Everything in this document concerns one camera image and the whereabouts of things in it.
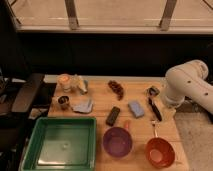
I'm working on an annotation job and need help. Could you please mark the blue sponge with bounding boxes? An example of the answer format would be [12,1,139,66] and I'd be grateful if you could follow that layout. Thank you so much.
[128,101,144,118]

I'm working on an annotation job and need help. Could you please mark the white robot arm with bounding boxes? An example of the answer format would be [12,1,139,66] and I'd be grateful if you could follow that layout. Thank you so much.
[161,60,213,115]

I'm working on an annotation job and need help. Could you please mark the green plastic tray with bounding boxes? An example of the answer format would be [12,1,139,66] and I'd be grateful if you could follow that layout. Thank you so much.
[21,117,96,171]

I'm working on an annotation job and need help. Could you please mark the brown grape bunch toy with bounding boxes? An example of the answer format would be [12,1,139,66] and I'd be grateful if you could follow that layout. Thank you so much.
[108,80,124,100]

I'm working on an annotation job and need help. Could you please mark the black rectangular block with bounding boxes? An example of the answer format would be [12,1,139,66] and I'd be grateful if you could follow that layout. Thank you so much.
[106,106,120,126]

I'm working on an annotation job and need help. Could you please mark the crumpled blue grey cloth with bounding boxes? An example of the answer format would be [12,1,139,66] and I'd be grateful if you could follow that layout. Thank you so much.
[72,99,93,114]

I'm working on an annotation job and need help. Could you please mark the orange lidded jar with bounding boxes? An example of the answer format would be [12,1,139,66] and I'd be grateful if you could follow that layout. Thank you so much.
[57,74,71,92]

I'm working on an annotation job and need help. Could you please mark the small dark metal cup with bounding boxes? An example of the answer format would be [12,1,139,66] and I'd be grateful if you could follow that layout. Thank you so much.
[58,96,70,110]

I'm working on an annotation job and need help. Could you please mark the orange pan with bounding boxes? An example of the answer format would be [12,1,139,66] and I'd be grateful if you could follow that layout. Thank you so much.
[145,121,175,169]

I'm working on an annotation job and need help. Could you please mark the black chair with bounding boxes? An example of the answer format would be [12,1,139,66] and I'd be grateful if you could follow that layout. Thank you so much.
[0,73,44,160]

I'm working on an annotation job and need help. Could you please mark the black handled brush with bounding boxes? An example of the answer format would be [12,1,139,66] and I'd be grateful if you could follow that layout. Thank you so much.
[147,86,162,121]

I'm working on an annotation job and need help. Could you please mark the purple bowl with orange handle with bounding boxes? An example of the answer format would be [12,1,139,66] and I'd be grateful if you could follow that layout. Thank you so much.
[102,120,133,158]

